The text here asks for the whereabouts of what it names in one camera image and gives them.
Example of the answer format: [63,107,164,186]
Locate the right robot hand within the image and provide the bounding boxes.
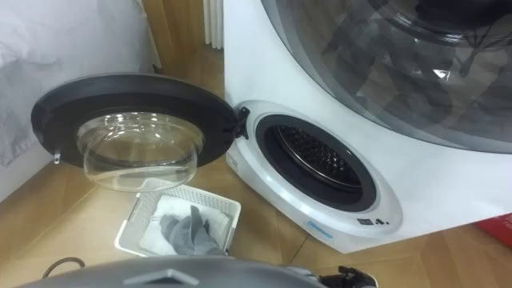
[318,265,379,288]

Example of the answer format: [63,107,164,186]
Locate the black floor cable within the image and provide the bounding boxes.
[42,257,86,279]

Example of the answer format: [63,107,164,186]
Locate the open round washer door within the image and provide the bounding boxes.
[30,72,251,193]

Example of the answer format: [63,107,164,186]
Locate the white towel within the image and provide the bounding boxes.
[138,194,232,257]

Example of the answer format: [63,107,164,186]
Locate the red box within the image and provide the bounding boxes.
[474,213,512,249]

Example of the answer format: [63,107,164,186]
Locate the grey cloth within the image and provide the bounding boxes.
[159,205,227,257]

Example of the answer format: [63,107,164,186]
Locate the robot body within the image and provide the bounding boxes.
[15,255,326,288]

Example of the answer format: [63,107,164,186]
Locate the grey bed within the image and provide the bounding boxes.
[0,0,162,203]

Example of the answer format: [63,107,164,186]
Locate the white stacked washing machines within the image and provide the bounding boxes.
[222,0,512,254]

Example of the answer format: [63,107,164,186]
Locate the white plastic laundry basket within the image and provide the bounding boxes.
[114,178,242,258]

